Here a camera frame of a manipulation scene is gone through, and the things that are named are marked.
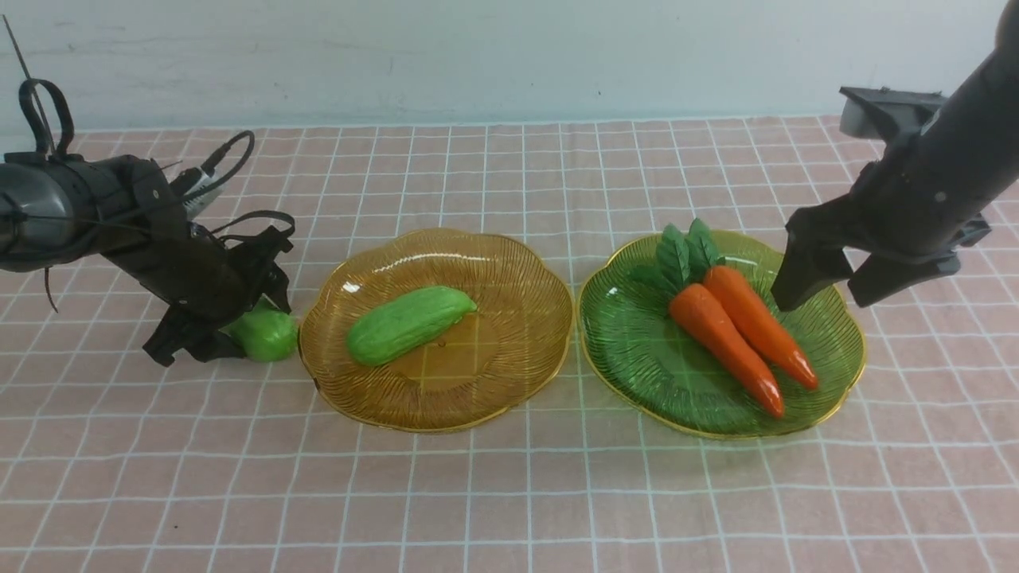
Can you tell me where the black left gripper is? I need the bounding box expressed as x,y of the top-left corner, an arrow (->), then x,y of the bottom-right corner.
100,157 -> 294,367

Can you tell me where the pink checkered tablecloth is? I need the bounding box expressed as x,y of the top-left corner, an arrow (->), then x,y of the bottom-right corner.
1,117 -> 1018,572

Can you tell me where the amber plastic plate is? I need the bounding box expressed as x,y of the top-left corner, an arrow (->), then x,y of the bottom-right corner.
299,228 -> 576,433

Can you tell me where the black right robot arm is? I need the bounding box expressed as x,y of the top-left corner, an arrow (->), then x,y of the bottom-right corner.
771,1 -> 1018,311

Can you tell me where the green toy cucumber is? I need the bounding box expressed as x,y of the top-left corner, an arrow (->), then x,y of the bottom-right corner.
346,287 -> 478,367
224,298 -> 299,363

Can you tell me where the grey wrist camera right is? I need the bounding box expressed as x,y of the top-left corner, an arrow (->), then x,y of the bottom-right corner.
838,86 -> 947,142

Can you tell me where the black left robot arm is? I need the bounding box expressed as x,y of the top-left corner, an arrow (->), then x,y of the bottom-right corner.
1,77 -> 298,366

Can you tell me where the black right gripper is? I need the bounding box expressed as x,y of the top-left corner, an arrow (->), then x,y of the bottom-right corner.
771,142 -> 993,312

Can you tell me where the orange toy carrot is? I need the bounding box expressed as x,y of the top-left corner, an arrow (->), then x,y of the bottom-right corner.
685,218 -> 819,390
631,224 -> 785,419

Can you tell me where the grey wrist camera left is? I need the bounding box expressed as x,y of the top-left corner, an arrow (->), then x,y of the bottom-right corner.
169,166 -> 223,220

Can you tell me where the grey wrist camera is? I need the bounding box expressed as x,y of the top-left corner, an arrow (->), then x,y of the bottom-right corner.
838,86 -> 947,142
169,166 -> 223,220

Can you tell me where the green plastic plate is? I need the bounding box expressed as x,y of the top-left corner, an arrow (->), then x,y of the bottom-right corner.
578,229 -> 869,440

